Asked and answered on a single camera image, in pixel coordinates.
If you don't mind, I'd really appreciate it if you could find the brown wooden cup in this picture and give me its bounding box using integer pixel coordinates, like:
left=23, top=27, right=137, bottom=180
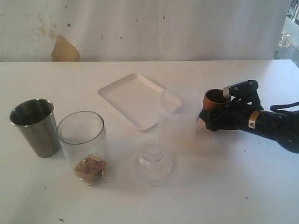
left=202, top=89, right=231, bottom=111

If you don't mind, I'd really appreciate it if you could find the clear shaker lid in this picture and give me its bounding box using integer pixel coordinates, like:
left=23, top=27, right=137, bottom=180
left=133, top=141, right=172, bottom=186

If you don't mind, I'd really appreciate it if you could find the frosted plastic container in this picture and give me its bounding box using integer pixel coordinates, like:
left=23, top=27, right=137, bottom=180
left=157, top=87, right=202, bottom=154

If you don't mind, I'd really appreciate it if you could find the clear shaker body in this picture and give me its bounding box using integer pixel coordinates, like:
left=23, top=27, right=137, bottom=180
left=56, top=111, right=110, bottom=187

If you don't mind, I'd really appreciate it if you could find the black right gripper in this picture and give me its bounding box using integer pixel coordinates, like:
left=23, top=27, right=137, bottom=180
left=199, top=80, right=263, bottom=132

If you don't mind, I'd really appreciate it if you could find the stainless steel cup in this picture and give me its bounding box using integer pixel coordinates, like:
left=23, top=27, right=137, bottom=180
left=9, top=98, right=61, bottom=158

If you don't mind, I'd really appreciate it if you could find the white plastic tray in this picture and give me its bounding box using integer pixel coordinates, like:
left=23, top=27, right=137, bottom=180
left=98, top=73, right=164, bottom=131

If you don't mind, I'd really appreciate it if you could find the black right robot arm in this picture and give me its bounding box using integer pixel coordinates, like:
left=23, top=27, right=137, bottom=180
left=199, top=79, right=299, bottom=154

